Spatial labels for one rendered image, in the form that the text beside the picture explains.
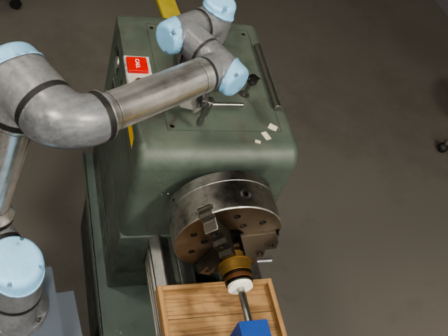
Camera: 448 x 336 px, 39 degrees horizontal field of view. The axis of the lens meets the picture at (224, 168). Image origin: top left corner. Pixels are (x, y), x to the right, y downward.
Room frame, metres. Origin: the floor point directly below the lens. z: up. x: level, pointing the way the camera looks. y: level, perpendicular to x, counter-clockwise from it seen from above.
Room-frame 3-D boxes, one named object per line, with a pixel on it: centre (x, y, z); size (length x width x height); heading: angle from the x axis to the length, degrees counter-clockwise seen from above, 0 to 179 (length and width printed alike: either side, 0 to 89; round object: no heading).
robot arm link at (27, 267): (0.62, 0.33, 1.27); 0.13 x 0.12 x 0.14; 61
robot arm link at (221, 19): (1.19, 0.15, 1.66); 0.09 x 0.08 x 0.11; 151
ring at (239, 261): (0.97, -0.14, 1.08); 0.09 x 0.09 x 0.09; 30
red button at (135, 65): (1.38, 0.35, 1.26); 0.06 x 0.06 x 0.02; 30
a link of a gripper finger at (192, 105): (1.18, 0.14, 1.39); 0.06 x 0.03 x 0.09; 121
